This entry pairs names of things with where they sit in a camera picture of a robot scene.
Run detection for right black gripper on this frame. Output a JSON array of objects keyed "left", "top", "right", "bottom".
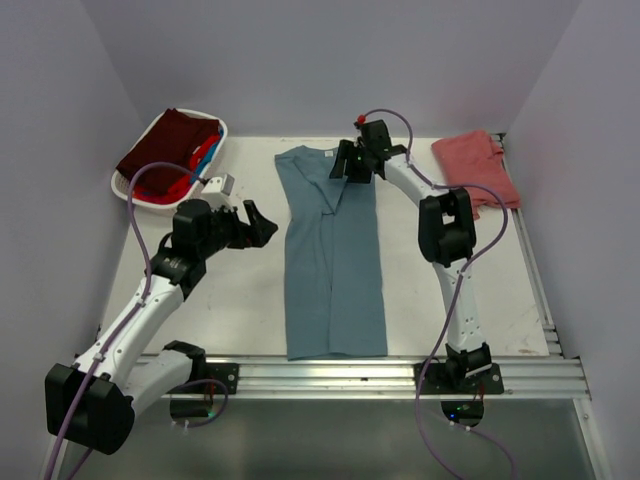
[{"left": 330, "top": 140, "right": 372, "bottom": 185}]

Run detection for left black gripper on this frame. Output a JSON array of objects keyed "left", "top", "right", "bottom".
[{"left": 197, "top": 199, "right": 276, "bottom": 258}]

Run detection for blue t shirt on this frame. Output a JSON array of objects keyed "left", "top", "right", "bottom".
[{"left": 274, "top": 146, "right": 388, "bottom": 360}]

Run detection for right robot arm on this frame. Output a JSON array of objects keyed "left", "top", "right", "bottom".
[{"left": 329, "top": 115, "right": 492, "bottom": 393}]

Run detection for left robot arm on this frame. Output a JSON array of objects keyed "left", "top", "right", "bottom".
[{"left": 45, "top": 200, "right": 278, "bottom": 455}]

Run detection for red and blue clothes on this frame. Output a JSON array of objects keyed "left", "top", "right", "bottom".
[{"left": 132, "top": 126, "right": 224, "bottom": 205}]

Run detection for pink folded t shirt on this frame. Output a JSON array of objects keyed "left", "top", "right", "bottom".
[{"left": 431, "top": 130, "right": 521, "bottom": 219}]

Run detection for dark red t shirt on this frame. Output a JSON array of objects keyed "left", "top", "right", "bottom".
[{"left": 116, "top": 108, "right": 220, "bottom": 197}]

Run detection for white laundry basket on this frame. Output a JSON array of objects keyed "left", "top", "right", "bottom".
[{"left": 111, "top": 108, "right": 228, "bottom": 215}]

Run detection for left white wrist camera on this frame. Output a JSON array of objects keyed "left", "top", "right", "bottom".
[{"left": 200, "top": 174, "right": 235, "bottom": 211}]

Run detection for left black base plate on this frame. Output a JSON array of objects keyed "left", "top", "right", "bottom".
[{"left": 202, "top": 362, "right": 240, "bottom": 395}]

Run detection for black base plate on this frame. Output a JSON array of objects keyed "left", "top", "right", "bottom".
[
  {"left": 202, "top": 362, "right": 240, "bottom": 395},
  {"left": 413, "top": 361, "right": 505, "bottom": 395}
]

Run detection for aluminium mounting rail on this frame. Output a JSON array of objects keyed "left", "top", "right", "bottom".
[{"left": 124, "top": 353, "right": 594, "bottom": 400}]

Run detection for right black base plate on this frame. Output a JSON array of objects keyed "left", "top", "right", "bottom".
[{"left": 413, "top": 361, "right": 505, "bottom": 395}]

